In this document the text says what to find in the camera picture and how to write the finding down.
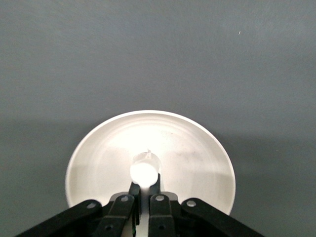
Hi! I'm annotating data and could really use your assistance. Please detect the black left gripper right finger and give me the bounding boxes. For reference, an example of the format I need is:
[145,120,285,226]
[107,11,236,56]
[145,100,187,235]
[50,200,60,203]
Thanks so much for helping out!
[148,174,265,237]

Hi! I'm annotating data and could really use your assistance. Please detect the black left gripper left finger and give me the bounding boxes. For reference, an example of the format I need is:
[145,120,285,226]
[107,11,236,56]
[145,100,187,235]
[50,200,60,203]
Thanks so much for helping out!
[14,182,141,237]

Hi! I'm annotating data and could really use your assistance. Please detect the round cream plate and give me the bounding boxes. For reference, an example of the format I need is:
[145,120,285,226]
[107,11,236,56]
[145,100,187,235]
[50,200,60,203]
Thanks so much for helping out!
[64,110,236,215]

